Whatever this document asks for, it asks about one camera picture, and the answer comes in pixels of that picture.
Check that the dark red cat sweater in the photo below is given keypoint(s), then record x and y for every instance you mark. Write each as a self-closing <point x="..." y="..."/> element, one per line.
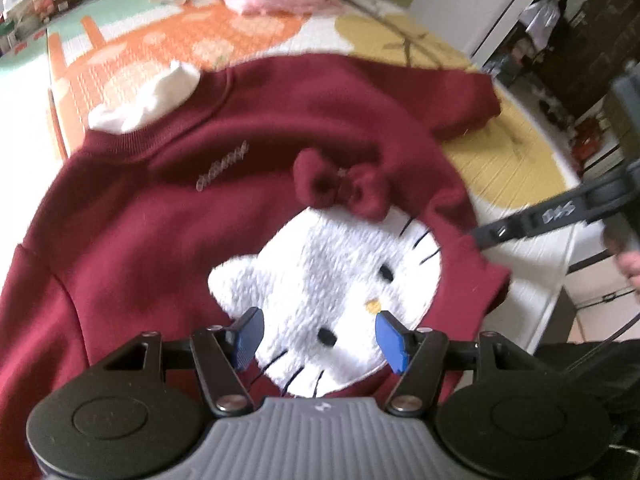
<point x="150" y="210"/>

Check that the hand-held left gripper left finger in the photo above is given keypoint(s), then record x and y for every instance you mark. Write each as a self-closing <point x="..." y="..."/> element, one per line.
<point x="250" y="335"/>

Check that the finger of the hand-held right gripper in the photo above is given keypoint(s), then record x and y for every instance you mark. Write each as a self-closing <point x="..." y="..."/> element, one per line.
<point x="500" y="232"/>

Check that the colourful foam play mat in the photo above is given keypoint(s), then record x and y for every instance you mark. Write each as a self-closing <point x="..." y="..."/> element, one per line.
<point x="130" y="55"/>

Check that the person's right hand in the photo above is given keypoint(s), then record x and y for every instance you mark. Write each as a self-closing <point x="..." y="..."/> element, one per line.
<point x="631" y="272"/>

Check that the white hanging garment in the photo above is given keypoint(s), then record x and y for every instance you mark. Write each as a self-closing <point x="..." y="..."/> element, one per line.
<point x="542" y="15"/>

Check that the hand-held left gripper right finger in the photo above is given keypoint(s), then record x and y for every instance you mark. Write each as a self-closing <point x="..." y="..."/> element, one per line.
<point x="392" y="342"/>

